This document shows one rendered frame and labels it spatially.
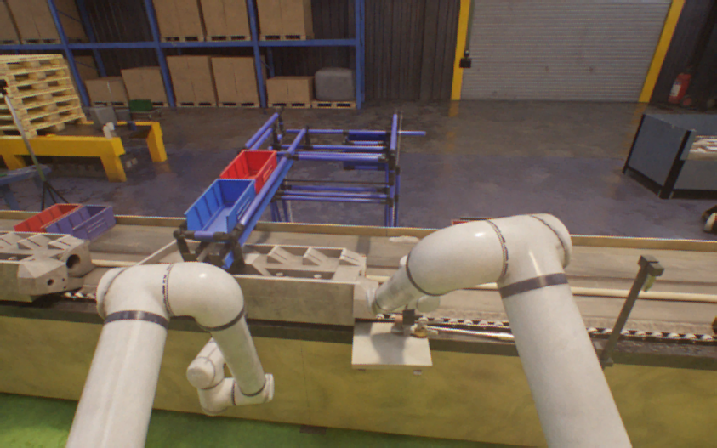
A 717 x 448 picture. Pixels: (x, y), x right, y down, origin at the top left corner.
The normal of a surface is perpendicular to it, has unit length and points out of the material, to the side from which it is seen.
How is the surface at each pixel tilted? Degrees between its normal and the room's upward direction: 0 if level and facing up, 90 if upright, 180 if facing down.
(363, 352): 0
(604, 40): 90
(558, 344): 47
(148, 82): 90
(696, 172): 90
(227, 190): 93
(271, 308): 80
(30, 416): 0
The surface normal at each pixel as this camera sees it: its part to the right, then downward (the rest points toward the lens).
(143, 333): 0.71, -0.48
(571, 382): -0.31, -0.28
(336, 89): -0.09, 0.53
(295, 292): -0.11, 0.32
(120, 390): 0.48, -0.56
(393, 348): -0.01, -0.88
